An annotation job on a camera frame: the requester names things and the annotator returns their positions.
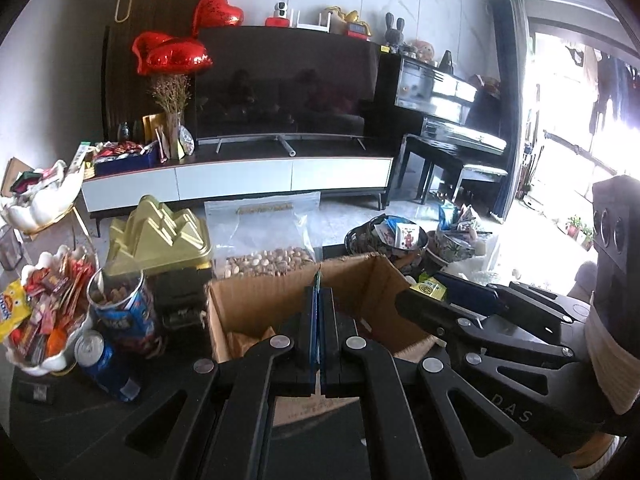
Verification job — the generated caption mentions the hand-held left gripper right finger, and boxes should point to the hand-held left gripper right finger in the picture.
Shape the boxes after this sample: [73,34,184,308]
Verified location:
[319,287,578,480]

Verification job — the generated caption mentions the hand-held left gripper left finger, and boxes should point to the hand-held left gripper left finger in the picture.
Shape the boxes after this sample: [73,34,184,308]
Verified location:
[85,270,321,480]

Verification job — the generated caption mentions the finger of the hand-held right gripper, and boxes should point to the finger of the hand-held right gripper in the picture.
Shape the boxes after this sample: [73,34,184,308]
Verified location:
[434,272,593,328]
[394,287,581,396]

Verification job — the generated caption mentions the green yellow snack packet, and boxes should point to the green yellow snack packet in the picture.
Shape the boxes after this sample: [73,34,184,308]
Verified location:
[410,272,448,302]

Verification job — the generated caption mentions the brown cardboard box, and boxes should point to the brown cardboard box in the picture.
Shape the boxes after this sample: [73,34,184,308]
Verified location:
[205,252,443,431]

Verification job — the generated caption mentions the person's right forearm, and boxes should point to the person's right forearm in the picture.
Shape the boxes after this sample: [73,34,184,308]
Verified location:
[572,430,628,471]

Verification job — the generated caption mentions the patterned bowl of snacks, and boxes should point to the patterned bowl of snacks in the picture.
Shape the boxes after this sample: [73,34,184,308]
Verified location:
[434,202,496,264]

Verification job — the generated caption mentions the dark bowl of snacks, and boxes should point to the dark bowl of snacks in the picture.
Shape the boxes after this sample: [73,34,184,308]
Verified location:
[345,215,432,267]

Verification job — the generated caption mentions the blue tray of snacks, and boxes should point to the blue tray of snacks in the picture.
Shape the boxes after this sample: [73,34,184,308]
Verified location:
[92,142,159,172]

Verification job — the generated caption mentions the white shell bowl of snacks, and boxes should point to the white shell bowl of snacks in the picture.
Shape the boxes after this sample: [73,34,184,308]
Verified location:
[7,247,98,376]

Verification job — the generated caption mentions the potted plants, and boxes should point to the potted plants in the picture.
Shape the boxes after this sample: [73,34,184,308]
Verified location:
[565,215,596,251]

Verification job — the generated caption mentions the clear plastic zip bag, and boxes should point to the clear plastic zip bag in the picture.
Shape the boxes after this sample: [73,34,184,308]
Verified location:
[204,191,321,279]

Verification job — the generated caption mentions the black box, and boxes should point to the black box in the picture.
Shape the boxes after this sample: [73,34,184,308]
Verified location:
[152,267,211,332]

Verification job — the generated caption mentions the black piano bench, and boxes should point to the black piano bench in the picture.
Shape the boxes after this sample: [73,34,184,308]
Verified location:
[398,134,510,211]

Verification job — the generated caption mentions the white television cabinet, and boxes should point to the white television cabinet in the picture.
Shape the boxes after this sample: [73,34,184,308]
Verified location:
[80,152,396,226]

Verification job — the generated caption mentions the gold plastic tray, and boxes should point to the gold plastic tray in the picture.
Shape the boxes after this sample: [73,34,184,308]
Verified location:
[107,195,213,277]

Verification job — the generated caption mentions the dark blue curtain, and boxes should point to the dark blue curtain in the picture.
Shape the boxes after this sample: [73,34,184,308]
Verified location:
[492,0,531,221]

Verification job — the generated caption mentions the blue snack tube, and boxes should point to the blue snack tube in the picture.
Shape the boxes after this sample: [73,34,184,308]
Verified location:
[87,270,158,351]

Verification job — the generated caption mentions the black piano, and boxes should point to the black piano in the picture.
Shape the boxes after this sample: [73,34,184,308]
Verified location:
[375,52,508,161]

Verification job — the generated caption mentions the blue drink can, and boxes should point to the blue drink can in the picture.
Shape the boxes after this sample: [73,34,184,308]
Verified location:
[74,331,138,403]

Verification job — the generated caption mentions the glass vase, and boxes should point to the glass vase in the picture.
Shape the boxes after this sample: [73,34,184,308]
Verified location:
[165,110,184,160]

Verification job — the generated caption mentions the black television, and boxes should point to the black television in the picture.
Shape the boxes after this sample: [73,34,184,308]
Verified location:
[192,25,383,154]

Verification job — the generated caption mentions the gold paper bag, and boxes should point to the gold paper bag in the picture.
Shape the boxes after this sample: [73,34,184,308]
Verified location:
[142,114,168,146]

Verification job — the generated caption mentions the grey bunny plush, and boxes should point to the grey bunny plush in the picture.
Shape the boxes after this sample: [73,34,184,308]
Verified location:
[384,12,407,54]

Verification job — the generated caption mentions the dried flower bunch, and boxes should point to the dried flower bunch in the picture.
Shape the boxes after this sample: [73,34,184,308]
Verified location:
[149,74,192,113]

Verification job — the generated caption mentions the white swan bowl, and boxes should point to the white swan bowl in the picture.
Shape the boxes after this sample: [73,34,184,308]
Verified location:
[0,160,84,233]

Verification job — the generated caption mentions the yellow snack bag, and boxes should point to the yellow snack bag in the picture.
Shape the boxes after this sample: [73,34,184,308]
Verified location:
[0,280,32,343]

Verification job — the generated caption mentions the yellow toy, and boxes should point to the yellow toy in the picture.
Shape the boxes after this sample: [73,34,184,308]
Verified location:
[322,6,371,36]

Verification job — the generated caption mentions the small white stool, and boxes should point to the small white stool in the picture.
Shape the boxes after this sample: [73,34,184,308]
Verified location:
[292,10,333,33]

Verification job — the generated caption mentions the large red heart balloon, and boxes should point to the large red heart balloon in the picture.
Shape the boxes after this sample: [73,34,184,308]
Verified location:
[132,31,213,77]

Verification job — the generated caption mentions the small red heart balloon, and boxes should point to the small red heart balloon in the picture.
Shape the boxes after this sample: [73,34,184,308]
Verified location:
[192,0,245,36]

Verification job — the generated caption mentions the small open cardboard box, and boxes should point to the small open cardboard box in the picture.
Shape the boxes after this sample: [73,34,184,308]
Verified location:
[0,157,31,196]

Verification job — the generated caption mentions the white security camera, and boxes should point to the white security camera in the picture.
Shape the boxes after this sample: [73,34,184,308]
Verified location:
[265,1,292,28]

